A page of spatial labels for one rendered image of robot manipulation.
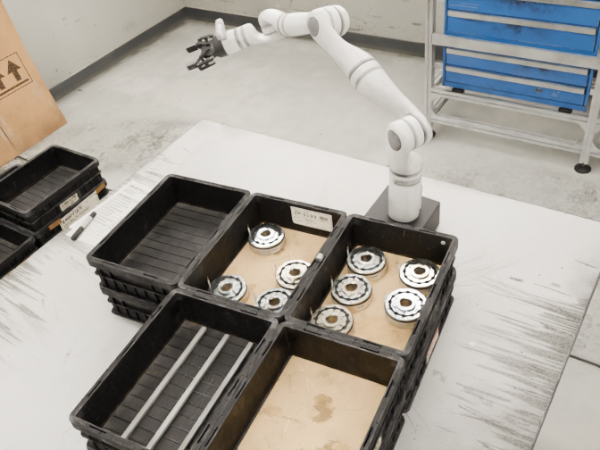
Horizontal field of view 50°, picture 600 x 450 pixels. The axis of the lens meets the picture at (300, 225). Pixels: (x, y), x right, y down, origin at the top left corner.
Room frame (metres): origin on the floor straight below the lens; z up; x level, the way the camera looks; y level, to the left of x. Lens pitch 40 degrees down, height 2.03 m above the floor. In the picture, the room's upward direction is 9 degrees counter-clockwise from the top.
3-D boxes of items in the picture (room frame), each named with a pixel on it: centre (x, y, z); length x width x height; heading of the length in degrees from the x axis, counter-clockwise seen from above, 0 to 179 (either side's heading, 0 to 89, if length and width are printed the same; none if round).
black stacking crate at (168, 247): (1.38, 0.35, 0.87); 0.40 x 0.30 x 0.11; 148
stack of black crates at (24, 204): (2.24, 1.03, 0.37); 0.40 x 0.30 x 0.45; 142
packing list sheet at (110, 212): (1.76, 0.61, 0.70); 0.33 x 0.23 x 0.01; 142
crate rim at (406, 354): (1.06, -0.16, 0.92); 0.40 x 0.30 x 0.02; 148
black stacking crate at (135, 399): (0.88, 0.31, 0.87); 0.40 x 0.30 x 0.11; 148
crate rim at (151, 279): (1.38, 0.35, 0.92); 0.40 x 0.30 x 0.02; 148
